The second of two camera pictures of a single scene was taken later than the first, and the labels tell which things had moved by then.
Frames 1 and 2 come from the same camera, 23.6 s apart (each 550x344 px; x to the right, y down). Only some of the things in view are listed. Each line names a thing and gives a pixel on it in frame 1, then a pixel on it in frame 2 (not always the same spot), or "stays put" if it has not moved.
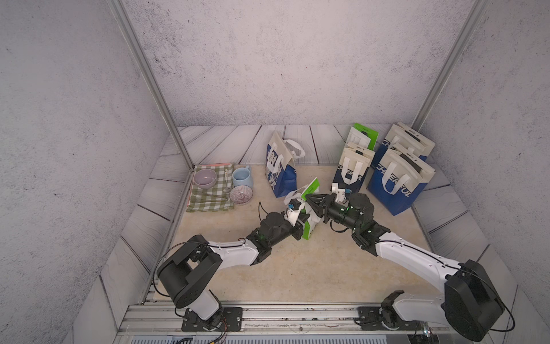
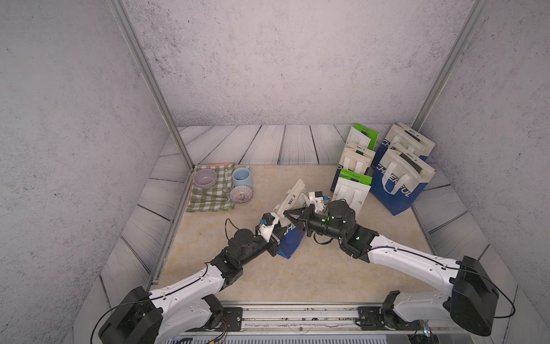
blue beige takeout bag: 406,140 stays put
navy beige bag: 354,163 stays put
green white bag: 310,216 → 354,188
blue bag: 398,179 stays put
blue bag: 280,169 → 292,233
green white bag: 362,136 stays put
